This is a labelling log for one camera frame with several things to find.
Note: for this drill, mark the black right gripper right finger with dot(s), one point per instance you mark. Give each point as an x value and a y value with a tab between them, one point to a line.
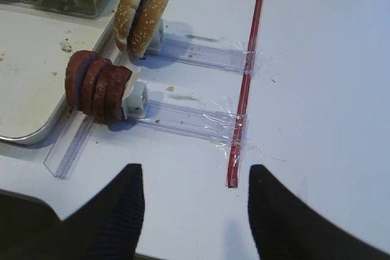
284	227

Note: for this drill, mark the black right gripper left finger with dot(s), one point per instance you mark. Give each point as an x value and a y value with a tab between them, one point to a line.
108	226

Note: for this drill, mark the brown meat patty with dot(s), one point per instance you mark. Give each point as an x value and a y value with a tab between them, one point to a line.
89	84
113	110
99	96
75	73

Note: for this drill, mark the white patty pusher block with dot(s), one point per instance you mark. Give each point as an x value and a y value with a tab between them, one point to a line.
135	100

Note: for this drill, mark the red plastic strip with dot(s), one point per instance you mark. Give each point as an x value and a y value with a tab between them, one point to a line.
241	113

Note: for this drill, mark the white bun pusher block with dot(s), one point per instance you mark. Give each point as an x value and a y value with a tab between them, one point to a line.
157	38

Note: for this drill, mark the white metal tray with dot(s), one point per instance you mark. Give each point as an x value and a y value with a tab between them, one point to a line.
35	49

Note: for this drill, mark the front sesame bun half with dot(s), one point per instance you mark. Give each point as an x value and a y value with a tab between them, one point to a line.
147	17

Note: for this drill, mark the sesame bun half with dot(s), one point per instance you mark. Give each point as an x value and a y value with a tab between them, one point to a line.
124	16
147	17

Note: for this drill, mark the rear sesame bun half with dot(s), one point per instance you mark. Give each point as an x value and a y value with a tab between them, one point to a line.
124	16

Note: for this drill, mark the clear cross rail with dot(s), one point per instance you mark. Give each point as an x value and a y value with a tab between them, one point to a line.
77	126

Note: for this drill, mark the clear patty holder rail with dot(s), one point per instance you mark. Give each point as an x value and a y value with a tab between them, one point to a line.
219	127

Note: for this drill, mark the clear bun holder rail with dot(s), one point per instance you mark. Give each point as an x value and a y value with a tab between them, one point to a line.
186	51

